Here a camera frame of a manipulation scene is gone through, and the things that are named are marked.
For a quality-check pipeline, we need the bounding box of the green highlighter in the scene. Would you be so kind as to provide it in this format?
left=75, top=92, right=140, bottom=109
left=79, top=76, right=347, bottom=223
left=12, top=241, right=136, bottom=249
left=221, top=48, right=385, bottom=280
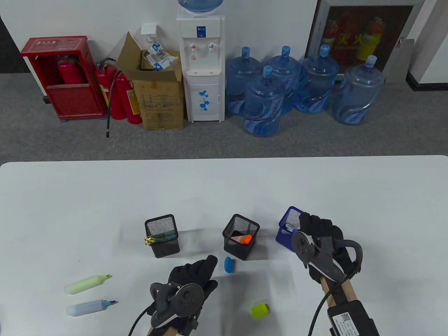
left=65, top=274, right=113, bottom=295

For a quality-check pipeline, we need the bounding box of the blue mesh pen holder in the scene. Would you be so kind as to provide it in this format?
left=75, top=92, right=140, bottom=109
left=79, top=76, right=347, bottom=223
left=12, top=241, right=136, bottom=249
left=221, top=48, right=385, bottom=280
left=275, top=206, right=304, bottom=252

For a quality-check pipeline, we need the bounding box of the pile of plastic wrappers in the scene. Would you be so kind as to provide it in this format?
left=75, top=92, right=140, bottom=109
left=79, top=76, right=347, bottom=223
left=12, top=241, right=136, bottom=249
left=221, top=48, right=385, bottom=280
left=142, top=41, right=180, bottom=71

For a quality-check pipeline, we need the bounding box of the person's left forearm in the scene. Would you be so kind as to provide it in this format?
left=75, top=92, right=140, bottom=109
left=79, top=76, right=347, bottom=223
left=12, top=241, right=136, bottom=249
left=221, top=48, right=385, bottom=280
left=146, top=324, right=175, bottom=336

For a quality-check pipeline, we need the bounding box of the person's right forearm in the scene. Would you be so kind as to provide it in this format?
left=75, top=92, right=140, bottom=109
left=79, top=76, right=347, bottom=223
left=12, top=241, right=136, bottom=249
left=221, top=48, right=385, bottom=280
left=320, top=275, right=358, bottom=309

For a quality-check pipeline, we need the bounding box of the black mesh pen holder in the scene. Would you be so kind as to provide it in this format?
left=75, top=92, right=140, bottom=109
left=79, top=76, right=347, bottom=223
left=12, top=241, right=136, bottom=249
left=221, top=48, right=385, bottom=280
left=222, top=213, right=260, bottom=260
left=145, top=214, right=181, bottom=259

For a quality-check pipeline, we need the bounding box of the black cable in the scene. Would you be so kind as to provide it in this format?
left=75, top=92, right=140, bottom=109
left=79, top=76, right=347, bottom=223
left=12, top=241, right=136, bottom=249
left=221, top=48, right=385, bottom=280
left=128, top=308, right=153, bottom=336
left=307, top=266, right=361, bottom=336

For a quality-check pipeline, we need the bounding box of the person's right hand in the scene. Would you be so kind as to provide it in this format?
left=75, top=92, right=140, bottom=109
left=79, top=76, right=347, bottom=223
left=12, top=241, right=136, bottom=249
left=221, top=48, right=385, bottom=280
left=298, top=212, right=363, bottom=281

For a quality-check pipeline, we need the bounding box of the blue highlighter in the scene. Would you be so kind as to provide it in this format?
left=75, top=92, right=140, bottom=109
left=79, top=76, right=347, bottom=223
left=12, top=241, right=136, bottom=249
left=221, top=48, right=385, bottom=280
left=66, top=299, right=119, bottom=317

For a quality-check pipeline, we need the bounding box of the red extinguisher inside cabinet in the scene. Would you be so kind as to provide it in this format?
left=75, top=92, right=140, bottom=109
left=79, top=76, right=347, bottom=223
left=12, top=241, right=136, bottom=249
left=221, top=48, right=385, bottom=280
left=57, top=54, right=87, bottom=85

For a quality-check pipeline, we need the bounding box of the white water dispenser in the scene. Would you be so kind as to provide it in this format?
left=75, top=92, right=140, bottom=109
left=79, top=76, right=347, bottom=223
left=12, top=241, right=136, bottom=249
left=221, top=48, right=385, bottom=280
left=176, top=6, right=225, bottom=123

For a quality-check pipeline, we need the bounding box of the person's left hand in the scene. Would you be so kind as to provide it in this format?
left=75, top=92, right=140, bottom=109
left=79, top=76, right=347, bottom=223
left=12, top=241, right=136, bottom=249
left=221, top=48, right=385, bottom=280
left=147, top=255, right=218, bottom=335

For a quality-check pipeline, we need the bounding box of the blue water jug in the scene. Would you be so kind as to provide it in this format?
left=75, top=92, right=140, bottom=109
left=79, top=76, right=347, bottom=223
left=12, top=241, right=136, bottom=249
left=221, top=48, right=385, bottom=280
left=294, top=44, right=340, bottom=114
left=264, top=45, right=301, bottom=114
left=226, top=46, right=263, bottom=116
left=332, top=55, right=386, bottom=125
left=243, top=65, right=286, bottom=138

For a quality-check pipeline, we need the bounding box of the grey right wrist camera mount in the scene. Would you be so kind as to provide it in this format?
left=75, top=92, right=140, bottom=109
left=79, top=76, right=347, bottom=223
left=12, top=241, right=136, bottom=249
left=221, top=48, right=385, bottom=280
left=291, top=231, right=363, bottom=282

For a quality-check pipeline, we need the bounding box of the glass-fronted wall fire cabinet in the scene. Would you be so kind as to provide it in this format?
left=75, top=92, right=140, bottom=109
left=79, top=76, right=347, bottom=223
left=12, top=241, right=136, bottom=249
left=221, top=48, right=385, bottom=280
left=304, top=0, right=426, bottom=84

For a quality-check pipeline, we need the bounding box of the red extinguisher with black hose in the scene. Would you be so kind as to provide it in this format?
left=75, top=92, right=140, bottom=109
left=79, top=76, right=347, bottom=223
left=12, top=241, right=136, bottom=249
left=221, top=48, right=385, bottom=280
left=95, top=58, right=123, bottom=139

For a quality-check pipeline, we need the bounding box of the open cardboard box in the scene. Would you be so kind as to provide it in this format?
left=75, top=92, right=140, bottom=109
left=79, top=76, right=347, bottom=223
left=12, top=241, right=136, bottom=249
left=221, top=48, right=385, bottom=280
left=115, top=31, right=185, bottom=131

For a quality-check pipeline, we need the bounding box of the dark door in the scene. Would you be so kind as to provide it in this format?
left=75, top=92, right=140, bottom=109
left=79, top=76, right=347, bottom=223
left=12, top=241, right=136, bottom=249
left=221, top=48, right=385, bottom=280
left=0, top=16, right=33, bottom=75

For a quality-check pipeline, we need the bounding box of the black forearm sensor module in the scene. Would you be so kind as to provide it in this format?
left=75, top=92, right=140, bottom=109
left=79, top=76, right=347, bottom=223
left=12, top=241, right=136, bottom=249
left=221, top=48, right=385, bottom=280
left=327, top=300, right=380, bottom=336

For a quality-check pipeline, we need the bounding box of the red fire extinguisher cabinet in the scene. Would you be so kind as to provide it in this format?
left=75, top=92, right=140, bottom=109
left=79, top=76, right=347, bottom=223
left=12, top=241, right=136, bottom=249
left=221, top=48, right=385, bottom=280
left=19, top=35, right=107, bottom=122

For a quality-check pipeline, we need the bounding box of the blue bottle on dispenser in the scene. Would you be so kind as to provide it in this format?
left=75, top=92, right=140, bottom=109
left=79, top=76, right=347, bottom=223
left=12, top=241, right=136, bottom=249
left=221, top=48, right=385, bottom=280
left=177, top=0, right=224, bottom=14

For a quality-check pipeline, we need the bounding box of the white wall socket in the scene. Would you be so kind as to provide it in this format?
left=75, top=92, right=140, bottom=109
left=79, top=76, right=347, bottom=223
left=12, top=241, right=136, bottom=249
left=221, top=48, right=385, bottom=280
left=141, top=23, right=159, bottom=40

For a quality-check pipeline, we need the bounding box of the red extinguisher with yellow label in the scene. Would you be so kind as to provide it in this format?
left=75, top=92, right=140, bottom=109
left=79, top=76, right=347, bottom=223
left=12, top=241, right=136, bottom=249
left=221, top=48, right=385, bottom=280
left=115, top=72, right=143, bottom=125

